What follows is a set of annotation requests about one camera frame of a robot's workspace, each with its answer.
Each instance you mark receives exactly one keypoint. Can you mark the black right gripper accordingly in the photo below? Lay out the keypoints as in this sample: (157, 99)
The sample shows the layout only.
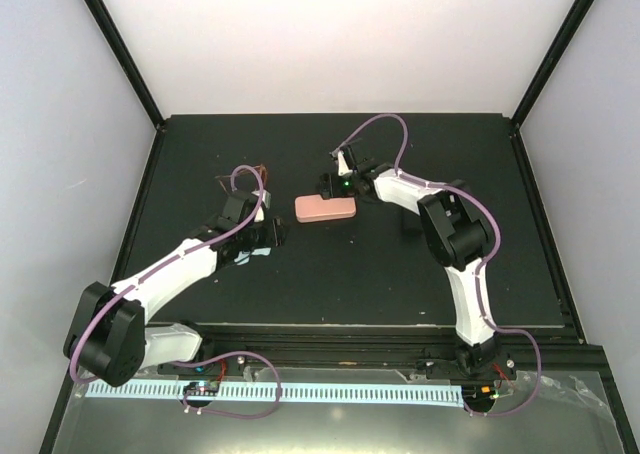
(329, 186)

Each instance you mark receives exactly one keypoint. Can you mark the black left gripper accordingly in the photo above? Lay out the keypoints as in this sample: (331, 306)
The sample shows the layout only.
(277, 238)

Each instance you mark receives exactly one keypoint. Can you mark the pink glasses case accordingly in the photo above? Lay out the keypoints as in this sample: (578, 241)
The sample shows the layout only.
(313, 208)

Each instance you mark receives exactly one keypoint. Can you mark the black glasses case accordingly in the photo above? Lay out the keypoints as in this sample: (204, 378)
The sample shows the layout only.
(410, 224)

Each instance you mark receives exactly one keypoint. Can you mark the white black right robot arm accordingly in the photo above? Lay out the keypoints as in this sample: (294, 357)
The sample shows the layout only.
(458, 235)

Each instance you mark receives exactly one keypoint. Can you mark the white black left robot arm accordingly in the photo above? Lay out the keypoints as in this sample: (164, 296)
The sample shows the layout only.
(110, 335)

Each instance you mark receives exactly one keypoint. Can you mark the left base circuit board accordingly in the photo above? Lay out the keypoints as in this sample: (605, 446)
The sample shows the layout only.
(201, 389)

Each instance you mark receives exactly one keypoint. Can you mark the base circuit board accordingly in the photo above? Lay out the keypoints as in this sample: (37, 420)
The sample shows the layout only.
(491, 392)
(201, 389)

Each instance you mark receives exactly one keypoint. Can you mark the right base circuit board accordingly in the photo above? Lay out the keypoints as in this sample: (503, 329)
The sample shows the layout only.
(491, 392)

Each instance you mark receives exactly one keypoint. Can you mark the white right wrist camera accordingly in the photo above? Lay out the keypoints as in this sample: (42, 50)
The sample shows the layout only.
(340, 159)

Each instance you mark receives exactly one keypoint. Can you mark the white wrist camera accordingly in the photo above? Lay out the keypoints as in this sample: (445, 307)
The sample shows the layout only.
(340, 159)
(265, 201)

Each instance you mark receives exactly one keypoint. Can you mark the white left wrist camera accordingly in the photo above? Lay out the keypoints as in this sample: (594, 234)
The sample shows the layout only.
(265, 201)

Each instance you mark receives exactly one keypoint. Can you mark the brown frame sunglasses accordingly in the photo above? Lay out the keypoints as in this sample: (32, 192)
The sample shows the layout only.
(230, 182)

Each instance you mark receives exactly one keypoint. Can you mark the white slotted cable duct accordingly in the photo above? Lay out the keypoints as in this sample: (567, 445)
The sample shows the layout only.
(286, 392)

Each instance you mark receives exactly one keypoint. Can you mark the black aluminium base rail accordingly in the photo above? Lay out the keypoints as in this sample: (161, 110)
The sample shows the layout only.
(439, 362)

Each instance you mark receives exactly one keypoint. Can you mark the left black frame post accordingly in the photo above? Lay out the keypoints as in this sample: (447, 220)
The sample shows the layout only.
(116, 43)

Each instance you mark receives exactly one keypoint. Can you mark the black frame post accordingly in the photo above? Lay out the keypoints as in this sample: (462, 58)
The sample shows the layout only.
(560, 43)
(116, 43)

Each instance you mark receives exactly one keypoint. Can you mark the right black frame post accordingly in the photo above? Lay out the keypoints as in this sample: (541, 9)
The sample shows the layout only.
(560, 43)

